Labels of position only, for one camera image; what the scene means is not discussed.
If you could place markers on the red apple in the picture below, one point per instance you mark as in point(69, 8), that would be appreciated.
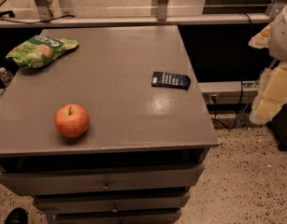
point(71, 121)

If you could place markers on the clear plastic water bottle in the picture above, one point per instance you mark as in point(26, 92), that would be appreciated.
point(6, 76)

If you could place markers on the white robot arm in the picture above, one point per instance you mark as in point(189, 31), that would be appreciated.
point(278, 38)

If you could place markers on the bottom grey drawer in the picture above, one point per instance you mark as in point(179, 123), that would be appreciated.
point(155, 216)

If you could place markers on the aluminium frame rail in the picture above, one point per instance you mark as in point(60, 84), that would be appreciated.
point(76, 22)

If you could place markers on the dark blue rxbar wrapper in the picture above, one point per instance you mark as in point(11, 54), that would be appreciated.
point(170, 80)

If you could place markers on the grey drawer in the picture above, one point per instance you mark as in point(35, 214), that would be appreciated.
point(116, 203)
point(155, 216)
point(108, 179)

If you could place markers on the grey drawer cabinet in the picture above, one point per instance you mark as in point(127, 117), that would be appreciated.
point(132, 123)

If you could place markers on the top grey drawer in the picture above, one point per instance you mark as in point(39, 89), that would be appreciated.
point(108, 179)

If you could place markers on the grey low beam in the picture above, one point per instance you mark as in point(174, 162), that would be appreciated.
point(229, 93)

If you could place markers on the green rice chip bag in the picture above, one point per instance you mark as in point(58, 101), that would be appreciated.
point(40, 50)

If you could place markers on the black shoe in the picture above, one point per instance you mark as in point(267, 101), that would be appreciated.
point(17, 216)

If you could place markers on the middle grey drawer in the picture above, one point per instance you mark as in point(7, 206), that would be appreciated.
point(116, 203)

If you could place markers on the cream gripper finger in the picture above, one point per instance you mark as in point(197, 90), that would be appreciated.
point(261, 40)
point(271, 94)

